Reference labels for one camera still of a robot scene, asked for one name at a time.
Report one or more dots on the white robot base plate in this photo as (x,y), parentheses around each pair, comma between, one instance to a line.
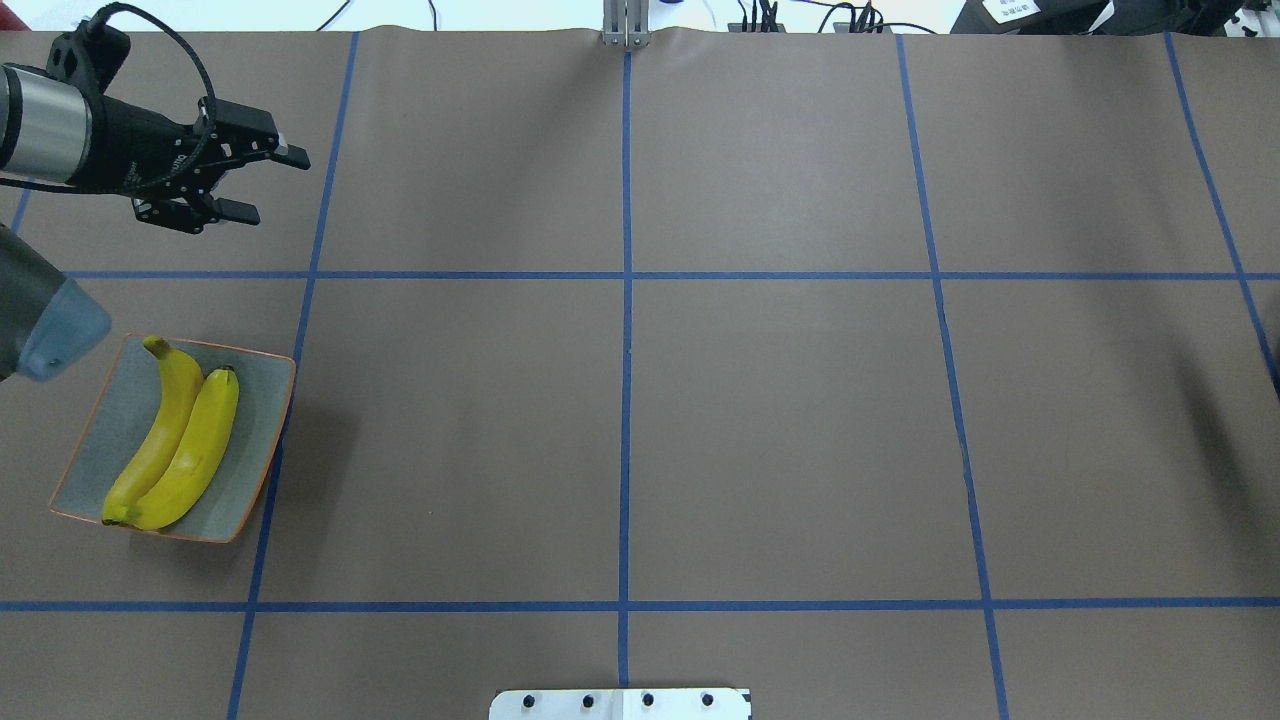
(623,703)

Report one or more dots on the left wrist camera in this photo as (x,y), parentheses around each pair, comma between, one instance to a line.
(88,58)

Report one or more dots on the black device with label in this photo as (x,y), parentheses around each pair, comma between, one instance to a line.
(1095,18)

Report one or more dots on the yellow banana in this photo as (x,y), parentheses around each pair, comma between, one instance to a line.
(197,457)
(181,378)

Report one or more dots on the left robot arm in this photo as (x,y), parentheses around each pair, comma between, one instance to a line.
(58,132)

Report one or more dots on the yellow banana front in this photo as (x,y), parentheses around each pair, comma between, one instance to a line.
(197,457)

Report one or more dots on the grey square plate orange rim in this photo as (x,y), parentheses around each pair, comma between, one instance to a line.
(125,408)

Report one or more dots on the aluminium frame post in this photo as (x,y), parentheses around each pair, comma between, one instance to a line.
(626,24)

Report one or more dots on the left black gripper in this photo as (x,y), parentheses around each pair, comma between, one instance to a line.
(128,148)

